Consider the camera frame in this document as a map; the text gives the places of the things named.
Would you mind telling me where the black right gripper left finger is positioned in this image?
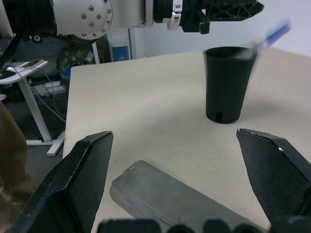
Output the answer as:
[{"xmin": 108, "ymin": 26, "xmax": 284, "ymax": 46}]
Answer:
[{"xmin": 8, "ymin": 131, "xmax": 114, "ymax": 233}]

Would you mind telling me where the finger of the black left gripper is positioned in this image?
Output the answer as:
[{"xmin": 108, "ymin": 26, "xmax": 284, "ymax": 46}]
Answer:
[{"xmin": 203, "ymin": 0, "xmax": 265, "ymax": 20}]

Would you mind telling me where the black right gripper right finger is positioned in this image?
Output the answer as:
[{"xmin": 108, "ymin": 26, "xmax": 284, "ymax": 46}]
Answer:
[{"xmin": 237, "ymin": 128, "xmax": 311, "ymax": 219}]

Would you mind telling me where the blue and white toothbrush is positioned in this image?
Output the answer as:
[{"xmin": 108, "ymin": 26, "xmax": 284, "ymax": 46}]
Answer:
[{"xmin": 242, "ymin": 17, "xmax": 292, "ymax": 59}]

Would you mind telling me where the black cup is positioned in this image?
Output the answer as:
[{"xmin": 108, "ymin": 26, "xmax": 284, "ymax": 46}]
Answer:
[{"xmin": 203, "ymin": 46, "xmax": 259, "ymax": 124}]

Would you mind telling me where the grey glasses case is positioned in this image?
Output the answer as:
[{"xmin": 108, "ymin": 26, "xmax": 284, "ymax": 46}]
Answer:
[{"xmin": 109, "ymin": 159, "xmax": 270, "ymax": 233}]

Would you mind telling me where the khaki trousers leg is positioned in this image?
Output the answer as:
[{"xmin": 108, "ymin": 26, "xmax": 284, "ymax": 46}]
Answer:
[{"xmin": 0, "ymin": 99, "xmax": 39, "ymax": 219}]

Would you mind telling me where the white box with blue print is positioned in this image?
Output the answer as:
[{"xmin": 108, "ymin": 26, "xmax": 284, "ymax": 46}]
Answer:
[{"xmin": 108, "ymin": 29, "xmax": 132, "ymax": 63}]

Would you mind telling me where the white side table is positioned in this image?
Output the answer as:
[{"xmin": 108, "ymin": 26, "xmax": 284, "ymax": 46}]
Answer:
[{"xmin": 0, "ymin": 59, "xmax": 65, "ymax": 156}]

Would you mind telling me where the white power strip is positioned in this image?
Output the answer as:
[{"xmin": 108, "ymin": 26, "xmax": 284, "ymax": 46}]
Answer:
[{"xmin": 31, "ymin": 81, "xmax": 66, "ymax": 97}]

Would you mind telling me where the camouflage bag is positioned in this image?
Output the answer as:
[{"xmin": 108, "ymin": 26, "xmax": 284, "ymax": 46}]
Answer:
[{"xmin": 57, "ymin": 46, "xmax": 94, "ymax": 78}]

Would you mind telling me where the phone on side table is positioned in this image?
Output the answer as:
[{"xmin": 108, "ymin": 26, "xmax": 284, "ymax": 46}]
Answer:
[{"xmin": 21, "ymin": 59, "xmax": 45, "ymax": 69}]

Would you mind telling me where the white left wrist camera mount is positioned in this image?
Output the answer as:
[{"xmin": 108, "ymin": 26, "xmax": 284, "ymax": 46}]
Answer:
[{"xmin": 167, "ymin": 0, "xmax": 183, "ymax": 31}]

